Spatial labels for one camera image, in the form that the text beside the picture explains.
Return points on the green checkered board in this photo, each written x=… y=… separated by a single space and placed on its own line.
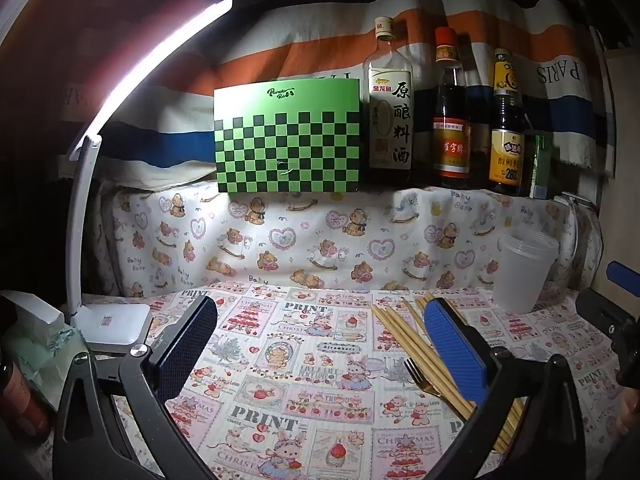
x=287 y=135

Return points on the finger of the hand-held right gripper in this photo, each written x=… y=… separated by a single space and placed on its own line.
x=624 y=273

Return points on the strawberry printed tablecloth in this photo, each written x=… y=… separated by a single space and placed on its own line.
x=300 y=360

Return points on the person's right hand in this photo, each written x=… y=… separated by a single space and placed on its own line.
x=632 y=410

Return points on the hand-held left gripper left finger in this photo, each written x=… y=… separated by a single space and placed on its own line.
x=186 y=347

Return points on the clear cooking wine bottle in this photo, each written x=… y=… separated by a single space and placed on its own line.
x=390 y=125

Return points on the bear printed cloth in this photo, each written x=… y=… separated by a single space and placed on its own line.
x=310 y=242

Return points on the dark bottle with yellow label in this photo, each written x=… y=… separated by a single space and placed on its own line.
x=506 y=150

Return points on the green tissue packet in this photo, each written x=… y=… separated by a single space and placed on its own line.
x=42 y=360

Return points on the gold metal fork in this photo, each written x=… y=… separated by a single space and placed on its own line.
x=418 y=378

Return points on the dark bottle with red cap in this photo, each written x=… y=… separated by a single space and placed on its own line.
x=451 y=125

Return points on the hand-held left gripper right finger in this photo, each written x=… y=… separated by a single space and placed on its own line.
x=455 y=355

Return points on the white desk lamp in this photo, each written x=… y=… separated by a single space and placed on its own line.
x=117 y=321

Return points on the green carton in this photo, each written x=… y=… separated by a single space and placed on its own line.
x=541 y=167

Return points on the white paper box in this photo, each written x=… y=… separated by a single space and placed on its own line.
x=35 y=310

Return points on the striped cloth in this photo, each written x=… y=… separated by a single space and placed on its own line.
x=300 y=50

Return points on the bundle of bamboo chopsticks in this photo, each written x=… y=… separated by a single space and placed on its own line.
x=400 y=332

